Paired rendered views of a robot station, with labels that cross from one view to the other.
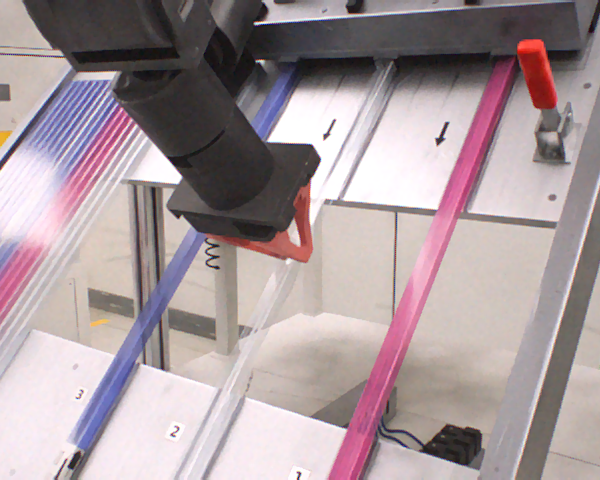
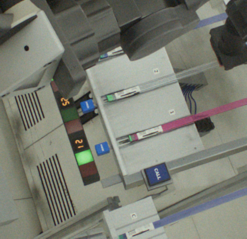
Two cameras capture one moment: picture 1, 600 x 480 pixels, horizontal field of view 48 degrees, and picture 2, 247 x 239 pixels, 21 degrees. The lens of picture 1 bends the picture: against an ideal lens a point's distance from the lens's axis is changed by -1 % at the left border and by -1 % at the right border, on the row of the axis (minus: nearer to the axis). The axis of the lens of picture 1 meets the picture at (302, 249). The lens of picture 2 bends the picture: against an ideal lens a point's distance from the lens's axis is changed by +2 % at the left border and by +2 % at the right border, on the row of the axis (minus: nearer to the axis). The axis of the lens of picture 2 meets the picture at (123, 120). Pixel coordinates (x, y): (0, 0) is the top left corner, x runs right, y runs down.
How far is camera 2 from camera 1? 1.08 m
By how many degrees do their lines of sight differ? 27
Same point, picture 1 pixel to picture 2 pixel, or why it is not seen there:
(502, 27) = not seen: outside the picture
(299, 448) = (178, 106)
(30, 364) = not seen: hidden behind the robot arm
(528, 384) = (230, 147)
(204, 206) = (217, 42)
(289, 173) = (240, 60)
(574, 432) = (240, 154)
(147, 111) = (227, 33)
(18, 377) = not seen: hidden behind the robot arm
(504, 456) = (211, 152)
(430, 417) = (206, 103)
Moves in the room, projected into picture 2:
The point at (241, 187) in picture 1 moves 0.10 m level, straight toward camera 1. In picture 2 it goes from (228, 53) to (219, 77)
